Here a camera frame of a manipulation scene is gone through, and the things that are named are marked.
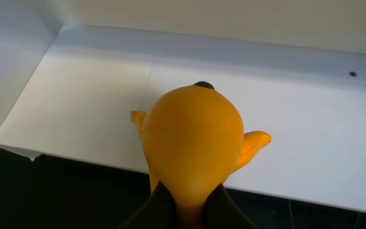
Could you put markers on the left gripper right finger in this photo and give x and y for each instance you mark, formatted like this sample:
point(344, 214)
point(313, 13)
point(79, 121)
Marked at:
point(222, 211)

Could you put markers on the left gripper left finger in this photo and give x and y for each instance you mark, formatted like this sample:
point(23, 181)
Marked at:
point(157, 211)

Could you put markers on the yellow rubber duck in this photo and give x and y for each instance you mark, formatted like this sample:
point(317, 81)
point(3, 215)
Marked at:
point(192, 143)

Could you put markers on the white shelf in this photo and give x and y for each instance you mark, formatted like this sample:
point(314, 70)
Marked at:
point(265, 111)

